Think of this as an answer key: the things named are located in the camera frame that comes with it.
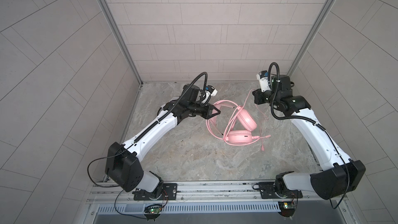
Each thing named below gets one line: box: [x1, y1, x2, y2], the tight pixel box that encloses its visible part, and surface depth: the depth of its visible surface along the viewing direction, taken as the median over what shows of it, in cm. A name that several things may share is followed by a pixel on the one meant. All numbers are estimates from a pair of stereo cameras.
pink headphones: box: [205, 99, 272, 145], surface depth 61 cm
